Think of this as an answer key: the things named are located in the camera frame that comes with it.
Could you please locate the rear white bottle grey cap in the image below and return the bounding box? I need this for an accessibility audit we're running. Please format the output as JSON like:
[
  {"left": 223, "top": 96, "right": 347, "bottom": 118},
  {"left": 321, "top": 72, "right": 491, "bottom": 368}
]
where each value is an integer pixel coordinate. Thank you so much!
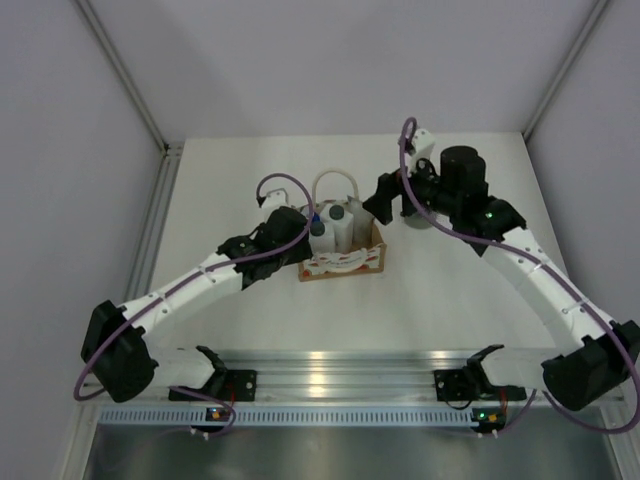
[{"left": 320, "top": 204, "right": 354, "bottom": 253}]

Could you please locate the grey pump bottle beige cap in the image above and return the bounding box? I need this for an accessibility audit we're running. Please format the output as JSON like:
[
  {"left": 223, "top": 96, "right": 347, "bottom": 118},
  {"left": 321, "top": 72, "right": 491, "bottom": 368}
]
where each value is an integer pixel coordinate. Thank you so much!
[{"left": 403, "top": 210, "right": 439, "bottom": 230}]

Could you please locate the white slotted cable duct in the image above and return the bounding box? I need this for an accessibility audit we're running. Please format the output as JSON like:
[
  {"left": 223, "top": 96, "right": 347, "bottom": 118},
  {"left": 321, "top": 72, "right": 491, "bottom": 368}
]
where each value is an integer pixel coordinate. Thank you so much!
[{"left": 98, "top": 405, "right": 504, "bottom": 428}]

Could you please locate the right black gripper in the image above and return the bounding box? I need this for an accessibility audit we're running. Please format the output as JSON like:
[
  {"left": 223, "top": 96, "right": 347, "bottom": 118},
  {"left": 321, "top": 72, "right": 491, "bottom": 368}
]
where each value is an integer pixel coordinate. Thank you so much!
[{"left": 363, "top": 150, "right": 460, "bottom": 226}]

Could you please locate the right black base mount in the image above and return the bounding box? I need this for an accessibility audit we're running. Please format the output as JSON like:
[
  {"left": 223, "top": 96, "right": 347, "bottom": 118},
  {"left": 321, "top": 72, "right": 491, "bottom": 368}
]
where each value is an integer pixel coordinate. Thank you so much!
[{"left": 433, "top": 369, "right": 475, "bottom": 403}]

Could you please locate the aluminium mounting rail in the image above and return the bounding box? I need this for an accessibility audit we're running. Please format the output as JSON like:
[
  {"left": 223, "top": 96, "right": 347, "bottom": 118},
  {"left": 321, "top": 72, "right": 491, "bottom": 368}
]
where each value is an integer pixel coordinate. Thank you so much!
[{"left": 77, "top": 349, "right": 625, "bottom": 405}]

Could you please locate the aluminium frame post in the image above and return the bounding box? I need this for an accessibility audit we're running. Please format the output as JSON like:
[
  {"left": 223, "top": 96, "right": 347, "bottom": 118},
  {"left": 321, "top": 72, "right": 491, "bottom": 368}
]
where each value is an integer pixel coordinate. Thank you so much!
[
  {"left": 521, "top": 0, "right": 614, "bottom": 143},
  {"left": 71, "top": 0, "right": 167, "bottom": 154}
]

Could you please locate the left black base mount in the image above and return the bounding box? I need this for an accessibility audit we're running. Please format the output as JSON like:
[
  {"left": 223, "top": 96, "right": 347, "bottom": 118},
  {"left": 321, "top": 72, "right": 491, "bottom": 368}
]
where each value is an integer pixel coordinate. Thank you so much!
[{"left": 218, "top": 369, "right": 258, "bottom": 403}]

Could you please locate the purple cable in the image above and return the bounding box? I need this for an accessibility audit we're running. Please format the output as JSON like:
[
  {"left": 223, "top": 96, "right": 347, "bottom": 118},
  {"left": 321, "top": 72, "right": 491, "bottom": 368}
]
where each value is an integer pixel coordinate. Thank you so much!
[
  {"left": 73, "top": 172, "right": 315, "bottom": 402},
  {"left": 397, "top": 116, "right": 640, "bottom": 434}
]

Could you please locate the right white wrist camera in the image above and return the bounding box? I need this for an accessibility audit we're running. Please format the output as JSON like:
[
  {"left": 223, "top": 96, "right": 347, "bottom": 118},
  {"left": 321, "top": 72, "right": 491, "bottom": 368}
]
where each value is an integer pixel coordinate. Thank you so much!
[{"left": 408, "top": 128, "right": 436, "bottom": 174}]

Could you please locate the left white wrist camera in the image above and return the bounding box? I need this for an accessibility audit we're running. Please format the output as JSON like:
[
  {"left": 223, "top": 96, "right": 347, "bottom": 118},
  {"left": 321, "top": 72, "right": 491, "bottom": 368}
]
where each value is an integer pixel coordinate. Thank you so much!
[{"left": 259, "top": 188, "right": 289, "bottom": 211}]

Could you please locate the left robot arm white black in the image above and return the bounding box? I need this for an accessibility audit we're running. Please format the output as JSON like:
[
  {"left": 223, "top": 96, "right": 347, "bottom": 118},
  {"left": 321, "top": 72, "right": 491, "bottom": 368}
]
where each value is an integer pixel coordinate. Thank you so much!
[{"left": 81, "top": 206, "right": 312, "bottom": 403}]

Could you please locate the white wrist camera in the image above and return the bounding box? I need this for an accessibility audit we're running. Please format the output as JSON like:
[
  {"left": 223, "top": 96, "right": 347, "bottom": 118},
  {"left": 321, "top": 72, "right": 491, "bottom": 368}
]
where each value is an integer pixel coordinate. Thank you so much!
[
  {"left": 259, "top": 188, "right": 289, "bottom": 211},
  {"left": 408, "top": 128, "right": 436, "bottom": 174}
]

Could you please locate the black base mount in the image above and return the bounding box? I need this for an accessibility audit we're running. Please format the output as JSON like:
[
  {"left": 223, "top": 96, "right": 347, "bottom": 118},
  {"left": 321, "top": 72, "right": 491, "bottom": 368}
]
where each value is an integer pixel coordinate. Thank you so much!
[
  {"left": 218, "top": 369, "right": 258, "bottom": 403},
  {"left": 433, "top": 369, "right": 475, "bottom": 403}
]

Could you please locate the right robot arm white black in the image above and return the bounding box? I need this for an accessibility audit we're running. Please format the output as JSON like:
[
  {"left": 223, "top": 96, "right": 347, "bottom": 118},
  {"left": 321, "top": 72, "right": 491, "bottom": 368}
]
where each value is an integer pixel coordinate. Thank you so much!
[{"left": 364, "top": 145, "right": 639, "bottom": 413}]

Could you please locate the burlap watermelon canvas bag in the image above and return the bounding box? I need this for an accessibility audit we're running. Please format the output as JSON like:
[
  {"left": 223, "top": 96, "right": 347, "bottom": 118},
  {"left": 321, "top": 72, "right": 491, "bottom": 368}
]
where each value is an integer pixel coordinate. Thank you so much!
[{"left": 298, "top": 168, "right": 387, "bottom": 282}]

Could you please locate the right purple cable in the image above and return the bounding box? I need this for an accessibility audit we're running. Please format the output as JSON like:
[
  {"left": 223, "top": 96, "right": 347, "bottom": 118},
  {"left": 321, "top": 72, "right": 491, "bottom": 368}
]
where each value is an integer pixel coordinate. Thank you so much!
[{"left": 397, "top": 116, "right": 640, "bottom": 434}]

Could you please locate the right aluminium frame post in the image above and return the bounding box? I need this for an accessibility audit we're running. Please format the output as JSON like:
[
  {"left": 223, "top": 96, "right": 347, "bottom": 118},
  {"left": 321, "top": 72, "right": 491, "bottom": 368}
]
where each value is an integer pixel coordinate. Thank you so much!
[{"left": 521, "top": 0, "right": 614, "bottom": 143}]

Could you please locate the silver refill pouch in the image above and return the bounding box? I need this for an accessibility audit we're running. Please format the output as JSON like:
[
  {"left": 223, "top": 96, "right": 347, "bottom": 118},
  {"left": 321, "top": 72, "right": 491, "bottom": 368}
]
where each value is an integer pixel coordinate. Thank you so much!
[{"left": 347, "top": 196, "right": 374, "bottom": 245}]

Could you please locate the white bottle grey cap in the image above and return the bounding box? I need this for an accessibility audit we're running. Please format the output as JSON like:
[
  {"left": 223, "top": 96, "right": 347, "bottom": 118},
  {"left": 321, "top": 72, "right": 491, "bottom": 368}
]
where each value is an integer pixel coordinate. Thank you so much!
[
  {"left": 320, "top": 204, "right": 354, "bottom": 253},
  {"left": 309, "top": 220, "right": 336, "bottom": 254}
]

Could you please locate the front white bottle grey cap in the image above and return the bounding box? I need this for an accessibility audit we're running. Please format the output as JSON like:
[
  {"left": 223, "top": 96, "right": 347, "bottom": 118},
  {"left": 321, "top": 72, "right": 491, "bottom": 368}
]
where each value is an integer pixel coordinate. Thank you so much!
[{"left": 309, "top": 220, "right": 336, "bottom": 254}]

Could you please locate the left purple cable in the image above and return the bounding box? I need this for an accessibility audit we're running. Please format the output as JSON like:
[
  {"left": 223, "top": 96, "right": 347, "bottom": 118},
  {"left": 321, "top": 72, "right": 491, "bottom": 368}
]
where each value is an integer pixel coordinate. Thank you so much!
[{"left": 73, "top": 172, "right": 315, "bottom": 402}]

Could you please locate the left aluminium frame post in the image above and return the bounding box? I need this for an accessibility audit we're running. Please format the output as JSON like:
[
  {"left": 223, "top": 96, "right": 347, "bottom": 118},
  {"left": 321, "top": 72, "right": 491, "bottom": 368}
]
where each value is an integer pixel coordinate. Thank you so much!
[{"left": 71, "top": 0, "right": 167, "bottom": 154}]

